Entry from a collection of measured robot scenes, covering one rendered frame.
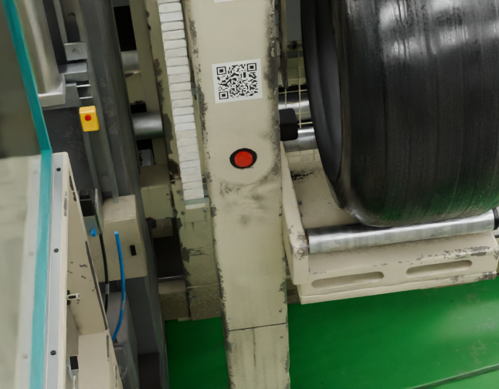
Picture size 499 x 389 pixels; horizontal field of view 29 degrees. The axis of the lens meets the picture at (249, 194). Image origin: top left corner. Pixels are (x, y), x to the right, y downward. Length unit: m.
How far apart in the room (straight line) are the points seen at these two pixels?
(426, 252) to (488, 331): 1.05
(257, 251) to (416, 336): 1.04
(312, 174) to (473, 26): 0.67
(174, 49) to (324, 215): 0.55
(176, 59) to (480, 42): 0.45
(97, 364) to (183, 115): 0.42
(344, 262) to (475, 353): 1.06
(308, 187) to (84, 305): 0.59
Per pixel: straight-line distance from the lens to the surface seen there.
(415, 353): 2.69
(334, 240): 1.68
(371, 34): 1.38
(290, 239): 1.64
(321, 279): 1.75
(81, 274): 1.50
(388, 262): 1.72
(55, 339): 1.12
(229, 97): 1.54
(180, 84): 1.53
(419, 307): 2.80
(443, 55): 1.39
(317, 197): 1.92
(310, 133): 1.89
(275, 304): 1.89
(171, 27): 1.47
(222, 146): 1.60
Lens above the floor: 2.11
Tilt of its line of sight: 42 degrees down
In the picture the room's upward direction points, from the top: 4 degrees counter-clockwise
